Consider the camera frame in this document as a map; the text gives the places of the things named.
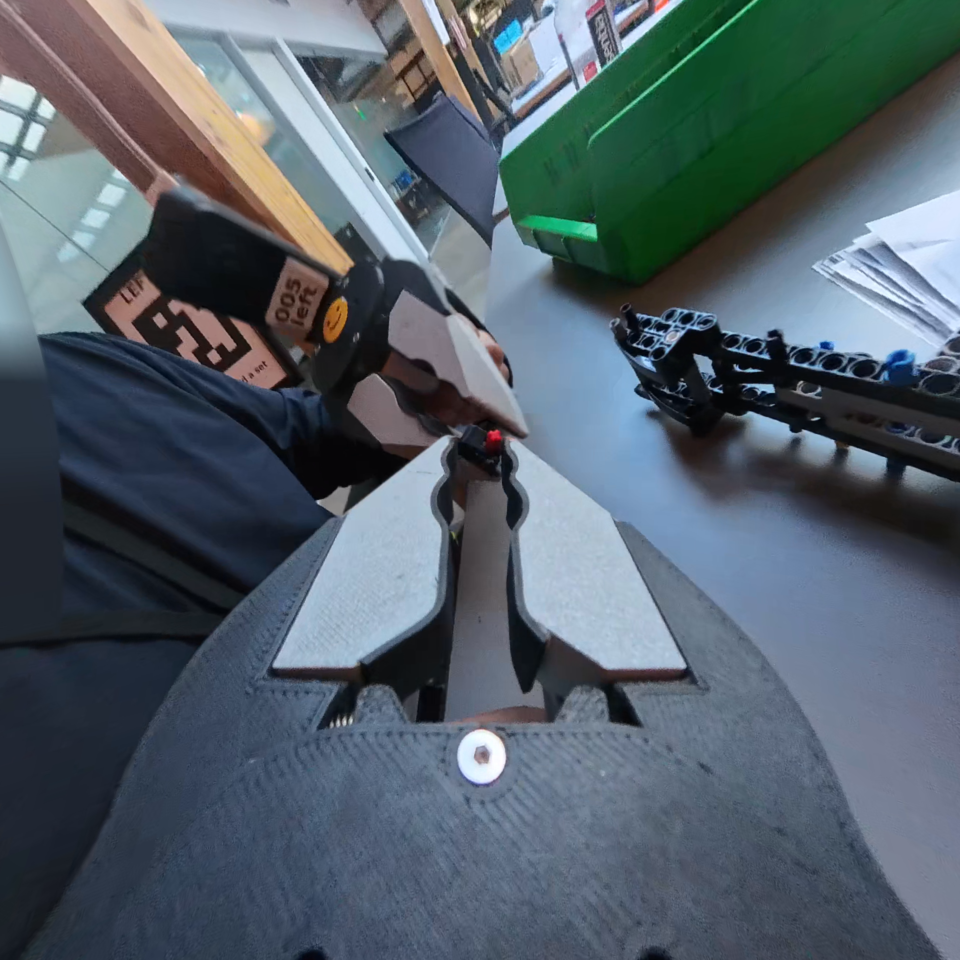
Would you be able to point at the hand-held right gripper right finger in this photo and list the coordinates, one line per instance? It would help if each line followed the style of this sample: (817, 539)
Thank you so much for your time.
(592, 592)

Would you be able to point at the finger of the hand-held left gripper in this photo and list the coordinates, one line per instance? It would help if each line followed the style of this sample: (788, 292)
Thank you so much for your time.
(450, 360)
(382, 412)

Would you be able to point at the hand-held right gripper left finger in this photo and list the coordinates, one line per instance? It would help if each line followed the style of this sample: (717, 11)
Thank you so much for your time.
(360, 592)

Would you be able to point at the black lego connector piece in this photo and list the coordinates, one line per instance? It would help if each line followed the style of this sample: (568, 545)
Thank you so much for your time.
(480, 448)

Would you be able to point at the person's left forearm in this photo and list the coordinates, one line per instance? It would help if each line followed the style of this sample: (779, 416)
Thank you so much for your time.
(187, 420)

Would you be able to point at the long black grey lego assembly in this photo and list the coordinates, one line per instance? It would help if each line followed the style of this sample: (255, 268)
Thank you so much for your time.
(795, 375)

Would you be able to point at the lego instruction booklet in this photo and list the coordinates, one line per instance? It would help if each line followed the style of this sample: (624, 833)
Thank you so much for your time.
(907, 270)

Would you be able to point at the person's left hand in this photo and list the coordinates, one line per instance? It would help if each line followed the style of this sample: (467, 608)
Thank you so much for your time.
(446, 411)

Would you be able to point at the wooden beam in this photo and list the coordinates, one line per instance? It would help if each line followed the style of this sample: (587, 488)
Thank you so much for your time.
(172, 112)

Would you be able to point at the dark office chair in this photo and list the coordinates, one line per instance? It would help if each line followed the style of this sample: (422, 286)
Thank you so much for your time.
(450, 157)

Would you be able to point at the green plastic bin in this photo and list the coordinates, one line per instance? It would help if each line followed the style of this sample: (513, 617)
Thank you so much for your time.
(750, 165)
(555, 157)

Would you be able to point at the person's navy clothing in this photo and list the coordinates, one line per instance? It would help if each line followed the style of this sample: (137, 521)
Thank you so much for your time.
(135, 712)

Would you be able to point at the red black carton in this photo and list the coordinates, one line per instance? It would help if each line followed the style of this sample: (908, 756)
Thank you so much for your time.
(602, 37)

